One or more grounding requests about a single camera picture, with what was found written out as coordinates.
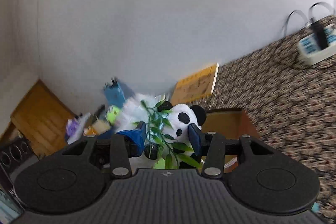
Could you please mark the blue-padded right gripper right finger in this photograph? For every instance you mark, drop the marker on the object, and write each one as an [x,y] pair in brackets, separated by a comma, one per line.
[212,146]

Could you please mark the black charger plug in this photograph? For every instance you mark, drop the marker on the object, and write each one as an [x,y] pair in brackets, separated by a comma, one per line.
[320,35]

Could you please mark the blue paper box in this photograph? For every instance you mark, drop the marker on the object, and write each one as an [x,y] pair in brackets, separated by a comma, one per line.
[116,92]

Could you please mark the wooden door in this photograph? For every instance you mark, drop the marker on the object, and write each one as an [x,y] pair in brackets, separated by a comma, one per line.
[41,117]

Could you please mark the white power strip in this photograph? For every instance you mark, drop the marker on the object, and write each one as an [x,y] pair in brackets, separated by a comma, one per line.
[310,52]

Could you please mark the brown cardboard box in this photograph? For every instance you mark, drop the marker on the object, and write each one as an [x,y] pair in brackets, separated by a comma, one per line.
[233,124]

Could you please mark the green frog toy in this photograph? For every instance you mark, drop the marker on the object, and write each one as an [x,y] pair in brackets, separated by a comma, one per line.
[112,114]

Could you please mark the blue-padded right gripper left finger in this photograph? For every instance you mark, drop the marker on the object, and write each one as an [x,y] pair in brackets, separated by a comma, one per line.
[126,144]

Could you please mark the white panda plush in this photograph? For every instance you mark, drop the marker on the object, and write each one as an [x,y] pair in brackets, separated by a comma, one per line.
[167,143]

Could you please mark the floral patterned tablecloth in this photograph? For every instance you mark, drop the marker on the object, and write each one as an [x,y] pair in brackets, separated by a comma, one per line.
[291,105]

